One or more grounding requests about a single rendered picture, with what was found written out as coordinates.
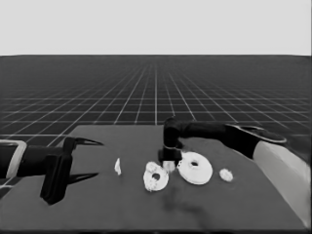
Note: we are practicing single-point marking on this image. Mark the small thin white T-shaped piece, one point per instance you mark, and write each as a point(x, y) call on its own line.
point(117, 167)

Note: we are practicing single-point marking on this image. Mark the white round carrier with pins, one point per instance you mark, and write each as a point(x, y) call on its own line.
point(163, 180)

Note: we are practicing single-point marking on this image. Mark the large thick white disc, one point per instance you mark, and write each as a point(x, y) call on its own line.
point(203, 172)

